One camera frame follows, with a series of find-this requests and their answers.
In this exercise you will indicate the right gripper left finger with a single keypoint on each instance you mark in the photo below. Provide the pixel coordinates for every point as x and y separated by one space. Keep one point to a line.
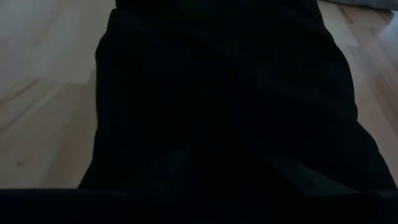
174 186

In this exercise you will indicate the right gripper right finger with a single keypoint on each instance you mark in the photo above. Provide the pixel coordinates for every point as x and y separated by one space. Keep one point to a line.
289 186

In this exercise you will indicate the black garment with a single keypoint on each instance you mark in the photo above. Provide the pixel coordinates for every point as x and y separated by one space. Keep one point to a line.
217 93

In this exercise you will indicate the grey t-shirt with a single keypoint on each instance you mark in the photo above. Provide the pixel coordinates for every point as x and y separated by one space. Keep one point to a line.
367 3

